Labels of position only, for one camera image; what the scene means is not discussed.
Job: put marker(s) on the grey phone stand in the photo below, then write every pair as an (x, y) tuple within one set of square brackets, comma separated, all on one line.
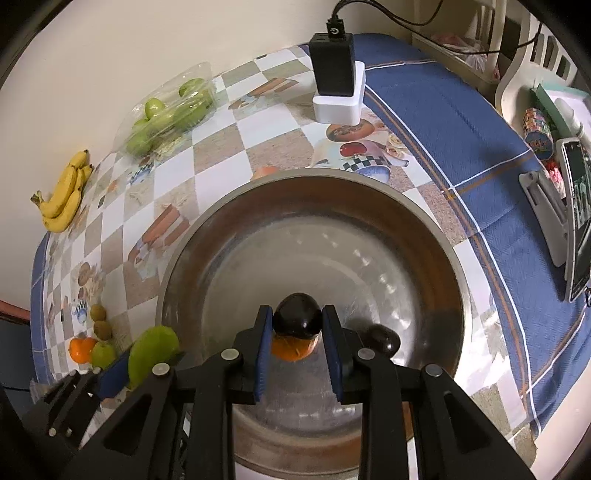
[(545, 207)]

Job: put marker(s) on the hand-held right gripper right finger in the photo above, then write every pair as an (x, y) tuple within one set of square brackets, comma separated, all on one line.
[(333, 357)]

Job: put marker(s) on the blue tablecloth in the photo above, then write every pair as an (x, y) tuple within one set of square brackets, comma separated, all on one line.
[(461, 138)]

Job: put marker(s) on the clear plastic container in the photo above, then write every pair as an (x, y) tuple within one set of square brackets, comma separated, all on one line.
[(199, 74)]

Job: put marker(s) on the yellow-green lemon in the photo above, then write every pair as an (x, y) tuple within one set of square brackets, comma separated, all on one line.
[(98, 312)]

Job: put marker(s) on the dark purple plum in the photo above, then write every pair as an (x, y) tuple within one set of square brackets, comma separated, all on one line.
[(383, 340), (295, 314)]

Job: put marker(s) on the yellow banana bunch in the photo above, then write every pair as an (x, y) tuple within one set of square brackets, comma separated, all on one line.
[(64, 203)]

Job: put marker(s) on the brown kiwi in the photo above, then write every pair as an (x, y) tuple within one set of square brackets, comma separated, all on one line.
[(102, 328)]

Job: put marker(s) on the pile of green guavas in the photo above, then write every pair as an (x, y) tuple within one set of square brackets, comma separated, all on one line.
[(157, 122)]

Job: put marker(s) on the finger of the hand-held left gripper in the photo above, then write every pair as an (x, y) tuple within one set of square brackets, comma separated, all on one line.
[(178, 358), (113, 377)]

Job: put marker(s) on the orange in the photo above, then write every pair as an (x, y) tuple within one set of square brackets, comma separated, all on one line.
[(82, 349), (291, 349)]

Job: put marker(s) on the green apple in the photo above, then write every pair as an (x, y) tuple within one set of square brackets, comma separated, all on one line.
[(102, 354)]

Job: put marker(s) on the green mango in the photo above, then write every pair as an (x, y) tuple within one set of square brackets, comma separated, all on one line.
[(152, 353)]

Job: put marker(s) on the pink plastic bag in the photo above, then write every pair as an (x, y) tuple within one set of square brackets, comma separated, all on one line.
[(457, 45)]

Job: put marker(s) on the white bottle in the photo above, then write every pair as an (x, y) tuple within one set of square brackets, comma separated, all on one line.
[(570, 116)]

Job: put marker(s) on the smartphone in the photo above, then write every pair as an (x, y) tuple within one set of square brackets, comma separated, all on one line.
[(579, 207)]

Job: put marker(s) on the large steel bowl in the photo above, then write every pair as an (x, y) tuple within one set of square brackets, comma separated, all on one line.
[(323, 258)]

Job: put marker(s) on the checkered printed tablecloth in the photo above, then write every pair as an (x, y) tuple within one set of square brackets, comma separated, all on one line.
[(221, 138)]

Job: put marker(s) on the green box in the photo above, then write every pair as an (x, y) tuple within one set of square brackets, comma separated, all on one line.
[(551, 97)]

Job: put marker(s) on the white chair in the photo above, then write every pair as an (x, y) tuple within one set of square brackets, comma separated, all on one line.
[(508, 87)]

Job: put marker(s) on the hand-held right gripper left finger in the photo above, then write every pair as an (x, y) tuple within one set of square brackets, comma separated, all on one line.
[(262, 357)]

